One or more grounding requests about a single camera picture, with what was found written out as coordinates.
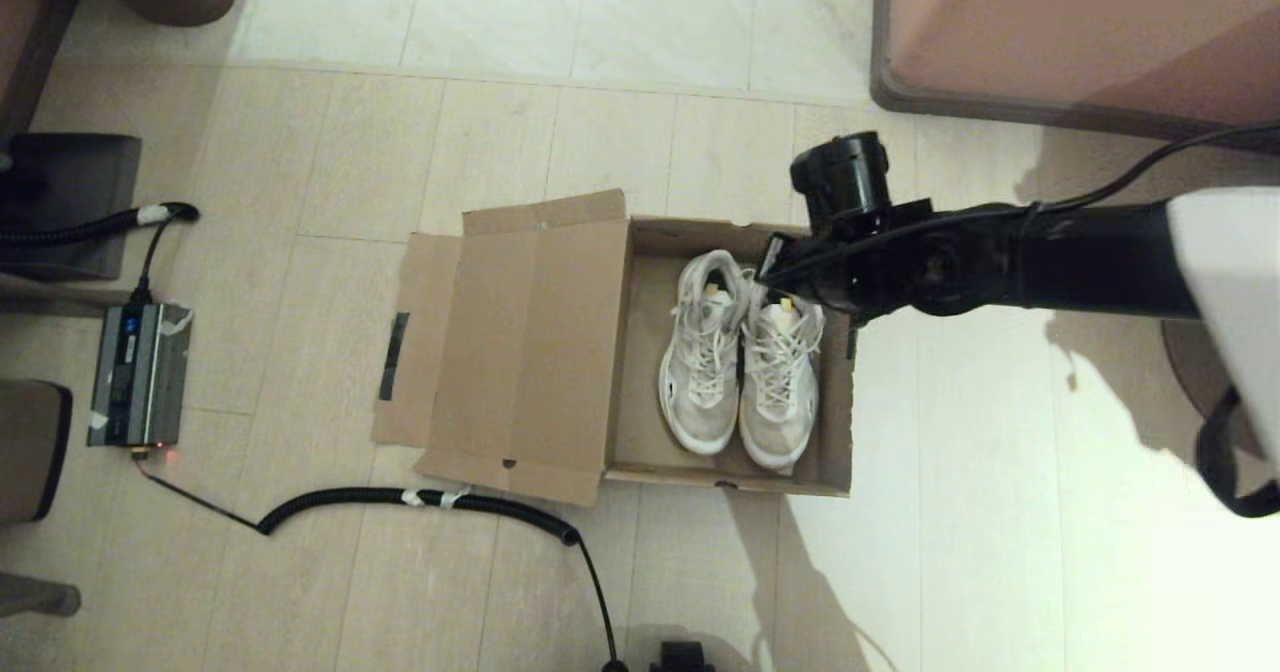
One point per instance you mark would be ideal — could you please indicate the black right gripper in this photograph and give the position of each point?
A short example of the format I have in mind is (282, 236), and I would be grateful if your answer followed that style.
(785, 262)

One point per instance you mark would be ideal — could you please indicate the white sneaker with yellow tag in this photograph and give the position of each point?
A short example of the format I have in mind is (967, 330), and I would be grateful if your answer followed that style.
(780, 402)

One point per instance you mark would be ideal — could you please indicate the white lace-up sneaker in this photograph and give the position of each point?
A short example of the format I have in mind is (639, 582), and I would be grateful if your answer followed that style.
(705, 392)

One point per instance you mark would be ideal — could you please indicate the brown cardboard shoe box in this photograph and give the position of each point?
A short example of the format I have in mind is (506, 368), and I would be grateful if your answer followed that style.
(520, 352)

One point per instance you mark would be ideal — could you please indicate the grey power supply box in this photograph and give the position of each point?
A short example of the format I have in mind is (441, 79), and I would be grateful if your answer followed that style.
(138, 377)

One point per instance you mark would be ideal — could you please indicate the pink sofa with grey base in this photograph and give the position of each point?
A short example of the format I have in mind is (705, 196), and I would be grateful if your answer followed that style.
(1080, 22)

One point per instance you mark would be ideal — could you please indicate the dark brown round base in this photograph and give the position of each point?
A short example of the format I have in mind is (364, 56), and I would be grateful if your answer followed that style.
(1195, 372)

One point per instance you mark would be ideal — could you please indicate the dark grey square stand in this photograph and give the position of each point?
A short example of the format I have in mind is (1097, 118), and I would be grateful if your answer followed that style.
(80, 172)

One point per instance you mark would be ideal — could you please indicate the dark brown padded seat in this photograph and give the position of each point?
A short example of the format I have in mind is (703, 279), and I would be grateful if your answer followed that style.
(30, 452)

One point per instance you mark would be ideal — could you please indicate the grey furniture foot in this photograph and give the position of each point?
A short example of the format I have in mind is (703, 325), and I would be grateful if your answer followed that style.
(35, 597)

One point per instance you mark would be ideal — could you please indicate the small black robot mount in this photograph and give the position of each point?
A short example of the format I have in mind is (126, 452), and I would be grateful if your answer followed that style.
(682, 658)

